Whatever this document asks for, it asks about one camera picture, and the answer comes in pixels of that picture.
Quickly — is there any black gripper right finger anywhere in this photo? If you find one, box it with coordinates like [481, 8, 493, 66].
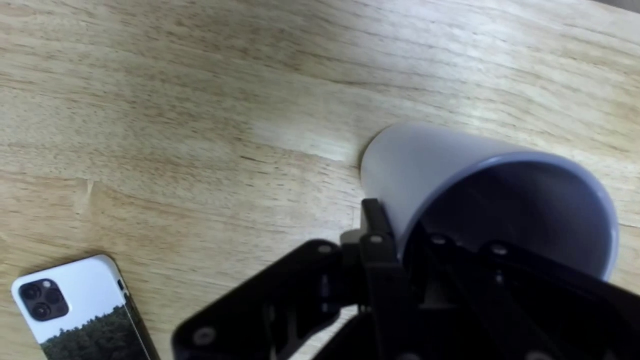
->
[406, 229, 640, 360]

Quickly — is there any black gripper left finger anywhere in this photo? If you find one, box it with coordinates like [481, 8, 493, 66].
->
[170, 198, 429, 360]

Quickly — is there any smartphone with landscape photo case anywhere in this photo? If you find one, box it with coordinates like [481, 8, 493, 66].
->
[10, 253, 163, 360]

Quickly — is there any white ceramic mug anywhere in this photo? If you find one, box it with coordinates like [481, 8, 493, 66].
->
[358, 120, 621, 282]

